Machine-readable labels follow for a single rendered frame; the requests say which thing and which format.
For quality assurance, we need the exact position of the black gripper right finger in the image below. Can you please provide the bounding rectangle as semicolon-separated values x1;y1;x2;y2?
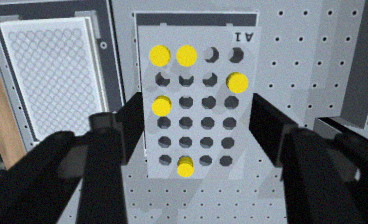
249;93;368;224

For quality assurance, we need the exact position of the grey rack with round holes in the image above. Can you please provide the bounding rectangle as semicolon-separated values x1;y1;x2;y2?
138;26;262;179

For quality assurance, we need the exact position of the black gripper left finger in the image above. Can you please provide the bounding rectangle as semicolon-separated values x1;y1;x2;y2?
0;92;145;224

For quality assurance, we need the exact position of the white sealed well plate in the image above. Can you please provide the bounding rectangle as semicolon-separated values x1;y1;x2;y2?
0;17;110;141

